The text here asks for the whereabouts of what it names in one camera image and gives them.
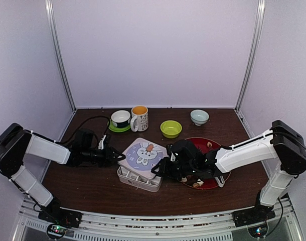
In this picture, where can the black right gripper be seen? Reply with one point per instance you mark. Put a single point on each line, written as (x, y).
(164, 168)

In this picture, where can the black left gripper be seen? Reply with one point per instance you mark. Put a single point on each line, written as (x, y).
(109, 159)

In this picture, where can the silver divided tin box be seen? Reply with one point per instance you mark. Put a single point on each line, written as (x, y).
(129, 178)

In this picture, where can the bunny print tin lid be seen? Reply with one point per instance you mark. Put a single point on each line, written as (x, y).
(141, 156)

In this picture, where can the white metal tongs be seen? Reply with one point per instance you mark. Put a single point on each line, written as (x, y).
(220, 180)

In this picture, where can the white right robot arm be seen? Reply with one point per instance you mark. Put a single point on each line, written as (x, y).
(280, 143)

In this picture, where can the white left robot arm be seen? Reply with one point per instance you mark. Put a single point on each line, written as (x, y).
(19, 147)

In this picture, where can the dark white-lined cup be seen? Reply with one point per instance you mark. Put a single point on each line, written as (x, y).
(121, 118)

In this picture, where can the lime green bowl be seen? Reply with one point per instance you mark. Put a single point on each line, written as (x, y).
(170, 129)

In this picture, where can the white patterned mug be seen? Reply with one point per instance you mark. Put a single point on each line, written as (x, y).
(139, 119)

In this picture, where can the red round tray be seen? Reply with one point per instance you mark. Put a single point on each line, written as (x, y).
(208, 178)

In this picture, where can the pale blue ceramic bowl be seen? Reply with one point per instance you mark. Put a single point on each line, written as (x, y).
(199, 117)

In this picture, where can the aluminium front rail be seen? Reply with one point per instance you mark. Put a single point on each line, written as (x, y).
(210, 226)

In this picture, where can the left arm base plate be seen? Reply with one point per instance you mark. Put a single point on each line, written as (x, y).
(61, 216)

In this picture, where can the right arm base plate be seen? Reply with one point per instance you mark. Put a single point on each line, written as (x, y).
(252, 215)

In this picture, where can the left aluminium frame post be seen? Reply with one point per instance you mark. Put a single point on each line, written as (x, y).
(58, 54)

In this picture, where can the aluminium frame post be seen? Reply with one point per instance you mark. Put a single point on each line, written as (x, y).
(58, 54)
(258, 26)

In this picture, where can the right aluminium frame post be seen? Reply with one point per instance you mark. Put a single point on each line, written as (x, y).
(258, 26)

